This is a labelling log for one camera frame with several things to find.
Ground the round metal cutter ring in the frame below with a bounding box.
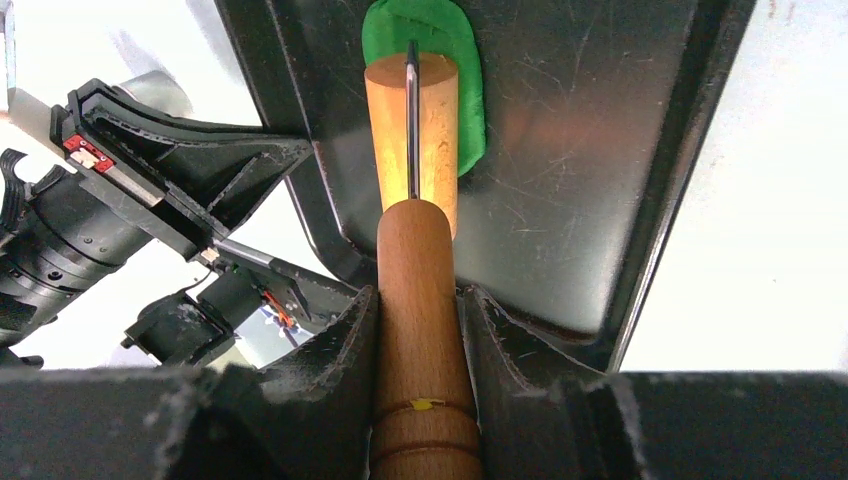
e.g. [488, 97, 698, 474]
[115, 70, 195, 121]

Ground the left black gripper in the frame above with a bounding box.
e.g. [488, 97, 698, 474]
[49, 80, 354, 328]

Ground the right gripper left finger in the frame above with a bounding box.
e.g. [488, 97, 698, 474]
[1, 287, 378, 479]

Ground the wooden dough roller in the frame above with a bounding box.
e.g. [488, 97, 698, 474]
[365, 43, 483, 479]

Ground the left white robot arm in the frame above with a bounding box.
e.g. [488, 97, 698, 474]
[1, 77, 355, 366]

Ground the black plastic tray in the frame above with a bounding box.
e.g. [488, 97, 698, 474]
[217, 1, 755, 372]

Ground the green dough piece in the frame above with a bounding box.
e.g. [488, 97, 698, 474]
[361, 0, 487, 176]

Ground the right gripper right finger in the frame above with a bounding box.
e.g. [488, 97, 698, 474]
[460, 287, 847, 479]

